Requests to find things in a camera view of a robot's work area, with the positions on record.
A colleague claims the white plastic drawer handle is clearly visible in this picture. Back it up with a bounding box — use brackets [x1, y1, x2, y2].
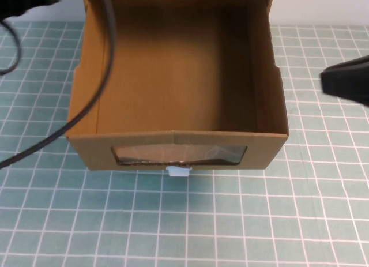
[167, 165, 193, 178]

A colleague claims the green checked tablecloth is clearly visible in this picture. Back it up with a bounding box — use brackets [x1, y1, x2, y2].
[0, 21, 369, 267]

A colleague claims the brown cardboard box shell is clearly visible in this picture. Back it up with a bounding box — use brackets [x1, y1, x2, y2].
[82, 0, 273, 14]

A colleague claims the cardboard drawer with window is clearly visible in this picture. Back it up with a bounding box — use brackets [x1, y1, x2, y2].
[66, 0, 290, 173]

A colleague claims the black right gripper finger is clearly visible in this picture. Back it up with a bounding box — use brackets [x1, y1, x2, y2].
[319, 54, 369, 108]

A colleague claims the black cable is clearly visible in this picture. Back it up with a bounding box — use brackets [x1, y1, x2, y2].
[0, 17, 24, 76]
[0, 0, 118, 169]

